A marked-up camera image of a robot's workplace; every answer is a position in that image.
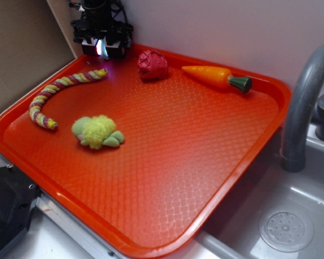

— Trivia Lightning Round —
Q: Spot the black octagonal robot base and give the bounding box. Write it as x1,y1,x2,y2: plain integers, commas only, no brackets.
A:
0,167,40,258

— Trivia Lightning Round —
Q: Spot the crumpled red paper ball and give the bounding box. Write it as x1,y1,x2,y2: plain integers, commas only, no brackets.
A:
137,50,169,80

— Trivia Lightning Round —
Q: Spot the orange toy carrot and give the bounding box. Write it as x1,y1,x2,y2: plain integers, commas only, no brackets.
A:
181,65,253,94

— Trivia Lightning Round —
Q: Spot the sink drain strainer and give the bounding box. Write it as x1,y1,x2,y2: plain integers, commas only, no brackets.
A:
259,206,314,253

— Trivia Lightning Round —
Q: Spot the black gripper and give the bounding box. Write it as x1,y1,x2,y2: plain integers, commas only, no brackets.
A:
70,1,133,59

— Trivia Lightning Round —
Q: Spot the grey toy sink basin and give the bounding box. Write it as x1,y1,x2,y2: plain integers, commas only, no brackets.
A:
197,118,324,259

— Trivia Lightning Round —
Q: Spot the green plush frog toy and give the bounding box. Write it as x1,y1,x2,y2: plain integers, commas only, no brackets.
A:
71,115,125,150

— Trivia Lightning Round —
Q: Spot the grey sink faucet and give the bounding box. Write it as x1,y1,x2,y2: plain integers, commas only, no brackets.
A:
280,45,324,173

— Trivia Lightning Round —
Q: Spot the multicoloured twisted rope toy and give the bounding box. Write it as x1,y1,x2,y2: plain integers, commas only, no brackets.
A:
28,69,108,130

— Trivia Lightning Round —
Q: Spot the red plastic tray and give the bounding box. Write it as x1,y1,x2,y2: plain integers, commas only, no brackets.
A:
0,45,291,258

